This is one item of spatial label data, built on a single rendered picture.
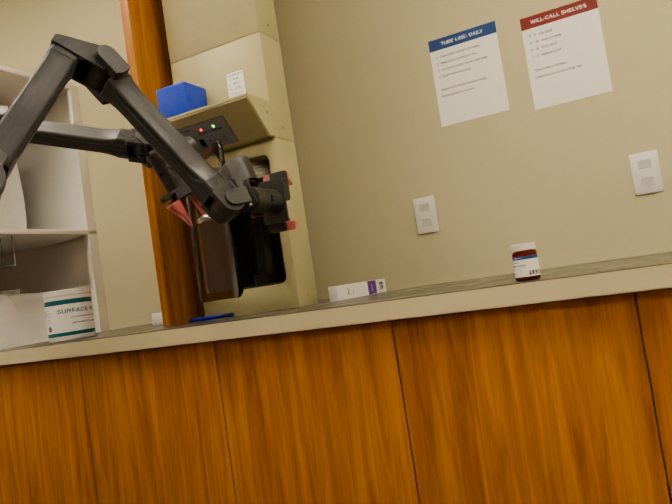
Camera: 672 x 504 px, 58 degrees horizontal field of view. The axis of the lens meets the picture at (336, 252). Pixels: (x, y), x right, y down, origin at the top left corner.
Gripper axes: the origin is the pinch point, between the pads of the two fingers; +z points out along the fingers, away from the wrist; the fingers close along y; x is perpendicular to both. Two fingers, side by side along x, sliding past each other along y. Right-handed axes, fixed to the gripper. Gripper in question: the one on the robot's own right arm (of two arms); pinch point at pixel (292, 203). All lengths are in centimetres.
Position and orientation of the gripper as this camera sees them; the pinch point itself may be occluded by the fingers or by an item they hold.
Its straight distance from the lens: 150.5
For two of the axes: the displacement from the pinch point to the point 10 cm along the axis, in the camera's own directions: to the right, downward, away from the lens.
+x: -8.9, 1.6, 4.2
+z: 4.3, -0.2, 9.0
